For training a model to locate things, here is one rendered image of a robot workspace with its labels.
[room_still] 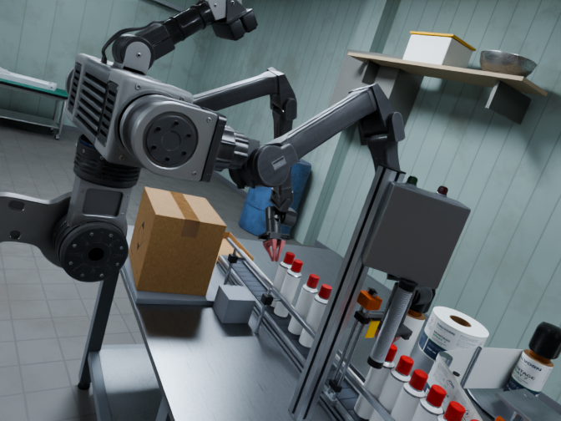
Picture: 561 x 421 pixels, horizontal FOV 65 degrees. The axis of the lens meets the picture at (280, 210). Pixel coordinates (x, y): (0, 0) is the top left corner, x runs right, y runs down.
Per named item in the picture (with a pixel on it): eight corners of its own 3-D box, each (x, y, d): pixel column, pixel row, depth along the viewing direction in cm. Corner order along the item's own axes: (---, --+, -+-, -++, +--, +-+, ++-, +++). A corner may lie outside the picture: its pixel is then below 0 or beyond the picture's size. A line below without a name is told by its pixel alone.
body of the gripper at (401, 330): (385, 317, 124) (394, 293, 122) (411, 337, 115) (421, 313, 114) (368, 317, 120) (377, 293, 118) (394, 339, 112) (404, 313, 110)
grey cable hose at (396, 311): (385, 368, 99) (420, 286, 94) (373, 369, 97) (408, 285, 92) (375, 358, 102) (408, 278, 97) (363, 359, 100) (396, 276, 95)
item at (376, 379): (376, 420, 112) (406, 352, 107) (361, 422, 109) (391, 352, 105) (364, 405, 116) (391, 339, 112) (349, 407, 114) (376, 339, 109)
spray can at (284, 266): (282, 309, 156) (300, 257, 151) (270, 308, 153) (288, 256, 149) (275, 301, 160) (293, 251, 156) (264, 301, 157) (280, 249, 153)
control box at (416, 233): (437, 291, 95) (472, 209, 90) (362, 266, 95) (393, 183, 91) (427, 274, 104) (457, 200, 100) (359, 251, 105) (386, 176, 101)
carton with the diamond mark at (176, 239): (205, 296, 154) (227, 225, 148) (136, 291, 143) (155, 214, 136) (188, 259, 180) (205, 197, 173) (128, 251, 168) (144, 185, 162)
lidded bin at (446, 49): (464, 78, 393) (477, 48, 387) (441, 65, 369) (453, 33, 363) (423, 72, 428) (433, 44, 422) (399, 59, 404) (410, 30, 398)
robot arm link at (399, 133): (353, 120, 110) (388, 114, 101) (368, 116, 113) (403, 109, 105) (383, 278, 119) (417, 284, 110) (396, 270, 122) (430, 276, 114)
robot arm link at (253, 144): (224, 139, 84) (239, 135, 80) (266, 148, 91) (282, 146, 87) (219, 185, 84) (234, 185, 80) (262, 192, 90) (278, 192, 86)
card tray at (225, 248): (251, 266, 199) (254, 257, 199) (198, 261, 186) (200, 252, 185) (227, 239, 224) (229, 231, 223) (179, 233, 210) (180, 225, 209)
